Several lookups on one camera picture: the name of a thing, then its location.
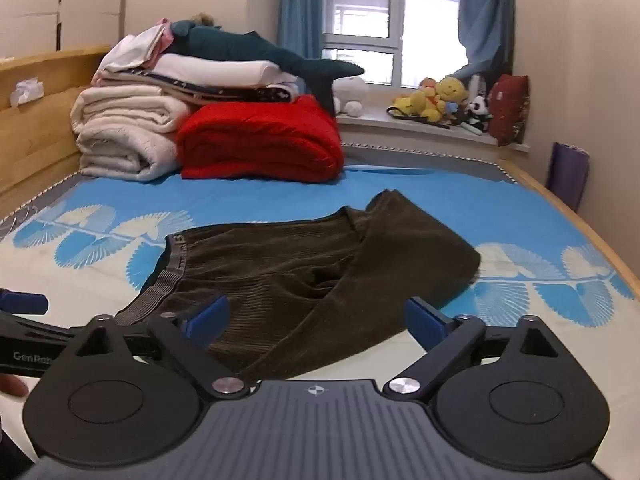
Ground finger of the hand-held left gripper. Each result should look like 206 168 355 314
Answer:
0 311 83 343
0 287 49 317

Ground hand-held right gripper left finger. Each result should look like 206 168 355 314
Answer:
75 294 253 402

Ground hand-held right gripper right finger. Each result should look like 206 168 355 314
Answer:
382 296 563 403

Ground dark olive corduroy pants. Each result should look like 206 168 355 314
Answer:
115 189 482 382

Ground person's left hand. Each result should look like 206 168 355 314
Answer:
0 374 30 400

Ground blue white printed bed sheet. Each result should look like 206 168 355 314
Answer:
0 162 640 461

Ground red folded blanket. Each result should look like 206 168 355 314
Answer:
176 94 346 183

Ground white window sill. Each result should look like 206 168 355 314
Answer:
335 105 531 153

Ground white fluffy folded blanket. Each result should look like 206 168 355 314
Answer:
70 84 193 182

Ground purple rolled mat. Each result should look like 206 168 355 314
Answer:
545 142 591 213

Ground white tissue pack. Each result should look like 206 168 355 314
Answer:
10 77 46 108

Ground panda plush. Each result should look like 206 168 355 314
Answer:
465 96 494 133

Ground yellow orange plush toy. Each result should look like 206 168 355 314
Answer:
392 77 442 118

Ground red cushion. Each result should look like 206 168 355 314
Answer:
487 74 530 147

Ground yellow bear plush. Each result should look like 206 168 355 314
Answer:
434 76 471 123

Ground dark starred folded blanket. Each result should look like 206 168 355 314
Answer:
95 72 301 106

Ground white seal plush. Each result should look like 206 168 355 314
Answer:
332 76 370 117

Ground dark teal shark plush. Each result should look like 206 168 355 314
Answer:
167 20 366 113

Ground white cloth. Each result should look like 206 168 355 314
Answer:
92 25 168 81

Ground pink cloth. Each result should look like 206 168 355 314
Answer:
154 17 175 56

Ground white wardrobe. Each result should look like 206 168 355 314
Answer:
0 0 131 58

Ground white framed window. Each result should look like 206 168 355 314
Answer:
320 0 471 86

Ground blue curtain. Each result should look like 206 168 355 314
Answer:
457 0 516 81
277 0 326 61

